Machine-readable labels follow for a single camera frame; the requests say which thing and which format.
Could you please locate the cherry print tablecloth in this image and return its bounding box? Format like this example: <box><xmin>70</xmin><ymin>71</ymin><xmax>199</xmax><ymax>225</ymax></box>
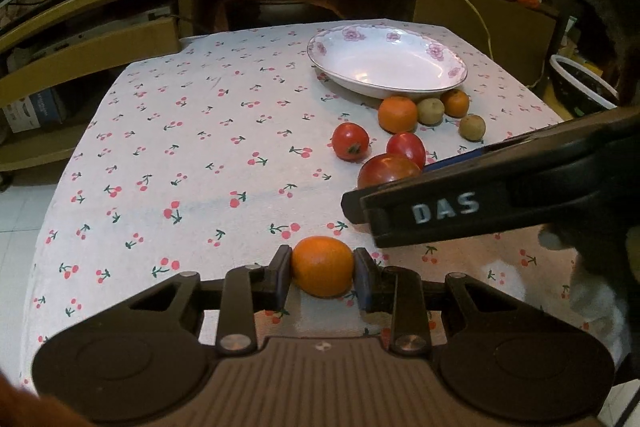
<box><xmin>20</xmin><ymin>25</ymin><xmax>627</xmax><ymax>386</ymax></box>

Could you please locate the white floral porcelain plate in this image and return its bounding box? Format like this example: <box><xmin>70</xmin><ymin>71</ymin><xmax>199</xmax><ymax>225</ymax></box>
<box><xmin>307</xmin><ymin>23</ymin><xmax>469</xmax><ymax>100</ymax></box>

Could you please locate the small orange tangerine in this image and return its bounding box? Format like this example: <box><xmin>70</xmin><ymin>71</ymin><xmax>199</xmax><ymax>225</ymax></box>
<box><xmin>440</xmin><ymin>89</ymin><xmax>470</xmax><ymax>118</ymax></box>
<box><xmin>291</xmin><ymin>236</ymin><xmax>355</xmax><ymax>298</ymax></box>

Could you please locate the large dark red tomato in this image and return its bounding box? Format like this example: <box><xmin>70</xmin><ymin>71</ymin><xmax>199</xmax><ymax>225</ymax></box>
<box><xmin>357</xmin><ymin>153</ymin><xmax>422</xmax><ymax>188</ymax></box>

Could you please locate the red tomato with stem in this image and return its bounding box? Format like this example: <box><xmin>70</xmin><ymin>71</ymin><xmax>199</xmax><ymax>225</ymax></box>
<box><xmin>331</xmin><ymin>122</ymin><xmax>370</xmax><ymax>161</ymax></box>

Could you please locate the brown green kiwi fruit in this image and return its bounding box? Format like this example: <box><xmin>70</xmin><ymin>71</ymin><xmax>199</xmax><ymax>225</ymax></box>
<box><xmin>416</xmin><ymin>98</ymin><xmax>445</xmax><ymax>127</ymax></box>

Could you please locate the brown kiwi fruit right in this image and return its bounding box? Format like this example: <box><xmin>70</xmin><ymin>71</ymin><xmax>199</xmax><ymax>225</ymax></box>
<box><xmin>458</xmin><ymin>114</ymin><xmax>486</xmax><ymax>142</ymax></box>

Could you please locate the black bin white rim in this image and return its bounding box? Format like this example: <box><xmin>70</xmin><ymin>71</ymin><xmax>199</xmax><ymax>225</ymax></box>
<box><xmin>549</xmin><ymin>54</ymin><xmax>620</xmax><ymax>117</ymax></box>

